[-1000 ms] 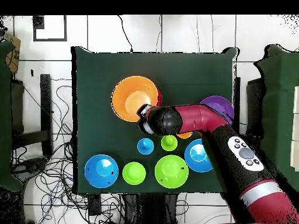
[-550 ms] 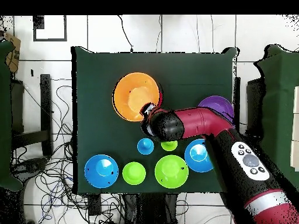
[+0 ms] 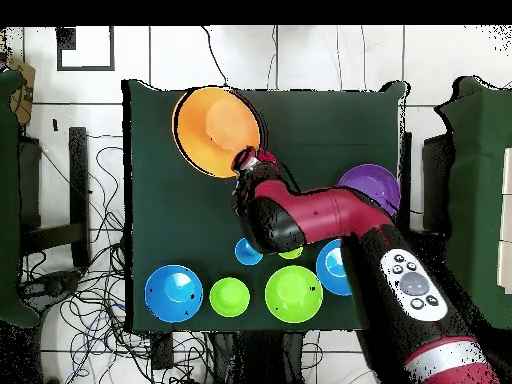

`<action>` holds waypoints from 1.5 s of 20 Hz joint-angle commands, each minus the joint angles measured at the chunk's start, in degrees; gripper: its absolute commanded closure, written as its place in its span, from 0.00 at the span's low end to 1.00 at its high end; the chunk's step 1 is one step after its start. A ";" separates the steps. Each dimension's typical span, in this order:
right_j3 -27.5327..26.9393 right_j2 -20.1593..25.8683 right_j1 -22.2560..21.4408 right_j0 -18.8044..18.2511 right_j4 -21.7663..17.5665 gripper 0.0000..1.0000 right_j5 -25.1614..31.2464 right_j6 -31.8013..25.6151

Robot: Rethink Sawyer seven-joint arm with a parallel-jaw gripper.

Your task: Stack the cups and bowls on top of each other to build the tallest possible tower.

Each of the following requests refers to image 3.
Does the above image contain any large yellow-orange bowl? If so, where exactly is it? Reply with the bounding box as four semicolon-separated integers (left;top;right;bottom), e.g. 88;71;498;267
171;86;262;179

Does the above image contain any dark green tablecloth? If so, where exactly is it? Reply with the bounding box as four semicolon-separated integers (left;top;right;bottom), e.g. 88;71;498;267
121;78;411;334

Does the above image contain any blue plastic cup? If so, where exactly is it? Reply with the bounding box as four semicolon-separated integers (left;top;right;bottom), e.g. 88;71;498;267
234;238;264;267

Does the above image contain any purple shallow bowl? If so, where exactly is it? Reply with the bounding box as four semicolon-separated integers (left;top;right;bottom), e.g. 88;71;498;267
337;163;402;217

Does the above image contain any blue plastic bowl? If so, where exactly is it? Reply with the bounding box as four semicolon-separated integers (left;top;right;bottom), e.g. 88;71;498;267
144;264;204;324
315;238;353;297

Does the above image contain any small green bowl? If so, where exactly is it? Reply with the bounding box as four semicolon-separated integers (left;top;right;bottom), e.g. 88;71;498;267
208;276;252;318

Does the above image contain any large green bowl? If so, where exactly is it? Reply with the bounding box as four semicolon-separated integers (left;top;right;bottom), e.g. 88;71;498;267
264;264;324;324

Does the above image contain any dark grey stand foot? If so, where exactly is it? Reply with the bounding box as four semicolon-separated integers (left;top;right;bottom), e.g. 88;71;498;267
19;269;83;313

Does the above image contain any green cloth side table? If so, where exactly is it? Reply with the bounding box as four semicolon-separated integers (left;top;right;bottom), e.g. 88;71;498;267
433;74;512;331
0;68;40;330

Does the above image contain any cardboard box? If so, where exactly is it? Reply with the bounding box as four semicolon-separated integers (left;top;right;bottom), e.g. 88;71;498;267
8;58;37;126

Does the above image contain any black cable with plug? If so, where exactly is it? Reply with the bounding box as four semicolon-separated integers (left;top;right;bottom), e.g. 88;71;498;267
200;25;230;88

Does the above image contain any tangle of black cables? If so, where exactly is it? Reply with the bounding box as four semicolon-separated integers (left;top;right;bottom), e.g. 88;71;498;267
19;135;213;384

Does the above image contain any black metal frame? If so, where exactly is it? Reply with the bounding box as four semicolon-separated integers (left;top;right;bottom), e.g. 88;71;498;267
18;126;91;269

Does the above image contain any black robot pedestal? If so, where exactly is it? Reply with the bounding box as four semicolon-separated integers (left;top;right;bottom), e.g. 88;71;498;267
211;330;305;384

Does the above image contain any black floor frame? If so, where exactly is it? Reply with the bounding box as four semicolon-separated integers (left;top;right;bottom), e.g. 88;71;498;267
55;25;116;72

